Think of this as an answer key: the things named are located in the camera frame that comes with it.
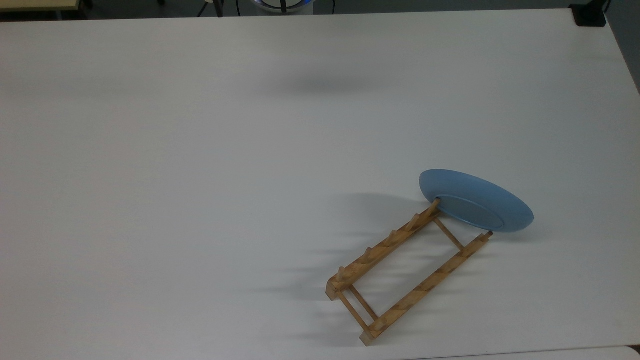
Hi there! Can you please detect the blue plastic plate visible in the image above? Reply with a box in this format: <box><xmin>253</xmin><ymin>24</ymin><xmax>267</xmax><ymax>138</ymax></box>
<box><xmin>419</xmin><ymin>169</ymin><xmax>535</xmax><ymax>234</ymax></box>

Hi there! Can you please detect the black table clamp block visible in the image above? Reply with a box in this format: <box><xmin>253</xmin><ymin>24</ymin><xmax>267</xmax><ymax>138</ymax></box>
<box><xmin>570</xmin><ymin>0</ymin><xmax>610</xmax><ymax>28</ymax></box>

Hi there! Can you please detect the light wooden table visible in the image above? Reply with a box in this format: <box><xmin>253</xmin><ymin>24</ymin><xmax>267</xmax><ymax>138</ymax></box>
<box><xmin>0</xmin><ymin>0</ymin><xmax>82</xmax><ymax>14</ymax></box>

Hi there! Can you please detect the wooden plate rack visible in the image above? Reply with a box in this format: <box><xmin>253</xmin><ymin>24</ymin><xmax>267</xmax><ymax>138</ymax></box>
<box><xmin>326</xmin><ymin>197</ymin><xmax>494</xmax><ymax>347</ymax></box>

